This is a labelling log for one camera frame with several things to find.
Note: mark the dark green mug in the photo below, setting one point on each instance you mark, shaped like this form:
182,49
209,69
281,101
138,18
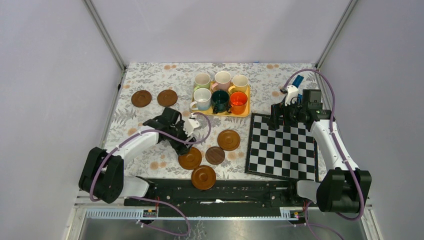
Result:
220,101

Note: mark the brown coaster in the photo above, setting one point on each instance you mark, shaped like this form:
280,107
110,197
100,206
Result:
191,160
203,177
141,98
228,140
167,98

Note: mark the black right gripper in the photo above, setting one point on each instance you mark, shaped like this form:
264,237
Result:
279,109

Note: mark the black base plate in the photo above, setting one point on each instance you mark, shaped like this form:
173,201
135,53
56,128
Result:
228,198

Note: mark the pink mug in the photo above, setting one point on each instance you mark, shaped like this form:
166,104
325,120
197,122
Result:
222,81

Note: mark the light green mug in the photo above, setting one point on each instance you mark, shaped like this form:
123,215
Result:
202,80

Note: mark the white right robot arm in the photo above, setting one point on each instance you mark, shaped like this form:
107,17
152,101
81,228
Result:
345,187

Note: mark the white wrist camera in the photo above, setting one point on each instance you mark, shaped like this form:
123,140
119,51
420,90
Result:
190,125
291,95

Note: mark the white and blue mug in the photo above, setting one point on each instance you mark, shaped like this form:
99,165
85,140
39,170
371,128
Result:
201,100

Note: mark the yellow plastic tray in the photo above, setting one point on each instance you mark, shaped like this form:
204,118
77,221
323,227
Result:
227,114

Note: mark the right aluminium frame post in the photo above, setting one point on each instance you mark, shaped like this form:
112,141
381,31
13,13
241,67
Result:
336,32

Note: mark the floral tablecloth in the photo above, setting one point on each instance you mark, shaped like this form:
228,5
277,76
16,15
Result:
265,80

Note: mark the dark wood grain coaster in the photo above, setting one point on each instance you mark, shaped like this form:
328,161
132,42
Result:
215,155

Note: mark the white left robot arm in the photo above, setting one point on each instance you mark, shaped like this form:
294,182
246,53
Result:
103,172

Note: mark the brown coaster bottom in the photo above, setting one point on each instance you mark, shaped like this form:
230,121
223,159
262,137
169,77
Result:
203,177

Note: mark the aluminium frame post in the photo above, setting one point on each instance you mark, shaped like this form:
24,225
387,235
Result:
336,32
97,20

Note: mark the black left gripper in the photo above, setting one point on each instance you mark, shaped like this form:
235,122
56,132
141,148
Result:
180,148

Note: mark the black white chessboard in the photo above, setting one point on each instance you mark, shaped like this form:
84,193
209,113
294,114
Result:
288,153

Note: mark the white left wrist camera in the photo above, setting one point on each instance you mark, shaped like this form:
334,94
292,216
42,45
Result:
190,125

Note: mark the left aluminium frame post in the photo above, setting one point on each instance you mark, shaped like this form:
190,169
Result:
97,20

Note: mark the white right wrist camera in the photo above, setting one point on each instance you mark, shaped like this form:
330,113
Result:
291,95

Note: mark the yellow mug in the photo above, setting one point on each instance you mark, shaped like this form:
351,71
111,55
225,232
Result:
240,83

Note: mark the orange mug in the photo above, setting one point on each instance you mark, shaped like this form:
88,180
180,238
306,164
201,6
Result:
237,103

